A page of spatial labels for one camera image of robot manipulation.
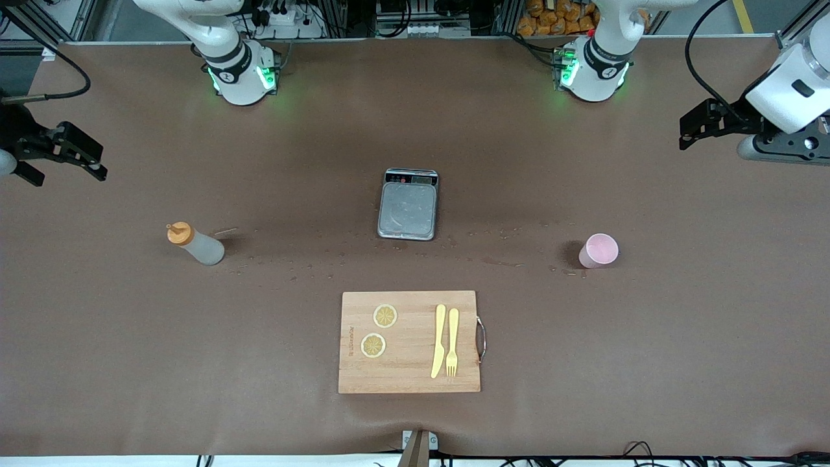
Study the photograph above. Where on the grey digital kitchen scale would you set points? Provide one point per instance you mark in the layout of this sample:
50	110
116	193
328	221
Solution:
407	214

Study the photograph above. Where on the wooden cutting board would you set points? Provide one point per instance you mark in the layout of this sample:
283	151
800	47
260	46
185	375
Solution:
408	370

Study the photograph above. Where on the yellow plastic knife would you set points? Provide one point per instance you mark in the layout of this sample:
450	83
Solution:
440	324

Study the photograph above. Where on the pink plastic cup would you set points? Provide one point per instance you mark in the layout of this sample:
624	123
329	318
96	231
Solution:
600	251

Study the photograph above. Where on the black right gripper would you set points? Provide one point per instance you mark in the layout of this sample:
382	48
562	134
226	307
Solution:
14	126

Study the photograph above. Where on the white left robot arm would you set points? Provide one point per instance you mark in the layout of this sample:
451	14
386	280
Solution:
600	65

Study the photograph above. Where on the lemon slice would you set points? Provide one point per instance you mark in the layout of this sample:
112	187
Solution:
385	316
373	345

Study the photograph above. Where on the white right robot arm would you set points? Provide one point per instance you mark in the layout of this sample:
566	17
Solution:
237	71

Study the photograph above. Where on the yellow plastic fork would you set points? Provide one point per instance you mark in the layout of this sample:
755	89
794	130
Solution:
453	324

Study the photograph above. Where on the aluminium frame post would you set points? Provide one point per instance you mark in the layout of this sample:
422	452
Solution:
81	19
788	40

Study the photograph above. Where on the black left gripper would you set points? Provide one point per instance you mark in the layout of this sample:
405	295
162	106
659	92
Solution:
737	119

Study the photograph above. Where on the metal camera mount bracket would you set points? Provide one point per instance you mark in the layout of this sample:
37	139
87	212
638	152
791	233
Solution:
418	454

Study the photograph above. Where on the translucent orange-capped sauce bottle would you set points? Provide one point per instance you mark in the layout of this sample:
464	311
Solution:
204	250

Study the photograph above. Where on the white power strip black plugs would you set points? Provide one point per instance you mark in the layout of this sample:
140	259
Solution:
285	16

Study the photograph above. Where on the white socket strip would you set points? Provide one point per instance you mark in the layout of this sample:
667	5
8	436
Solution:
421	28

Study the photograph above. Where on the orange packaged snacks pile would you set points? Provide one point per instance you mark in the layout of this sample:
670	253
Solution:
551	23

